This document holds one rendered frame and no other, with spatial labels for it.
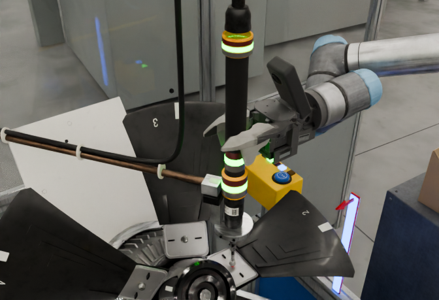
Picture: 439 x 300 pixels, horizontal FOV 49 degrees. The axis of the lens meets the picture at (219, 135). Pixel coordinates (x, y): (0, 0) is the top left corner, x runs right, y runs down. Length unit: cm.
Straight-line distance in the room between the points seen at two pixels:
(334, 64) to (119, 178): 53
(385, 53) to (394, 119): 288
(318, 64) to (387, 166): 235
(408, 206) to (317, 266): 51
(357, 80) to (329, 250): 36
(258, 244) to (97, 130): 43
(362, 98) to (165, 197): 40
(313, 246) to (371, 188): 210
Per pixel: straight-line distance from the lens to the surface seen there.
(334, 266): 103
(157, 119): 93
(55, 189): 107
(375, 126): 373
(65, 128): 110
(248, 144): 72
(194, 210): 89
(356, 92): 89
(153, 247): 100
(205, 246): 89
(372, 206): 299
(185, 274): 84
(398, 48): 100
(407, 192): 150
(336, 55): 103
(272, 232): 102
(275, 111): 78
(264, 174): 135
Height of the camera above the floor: 190
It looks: 33 degrees down
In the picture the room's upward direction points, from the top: straight up
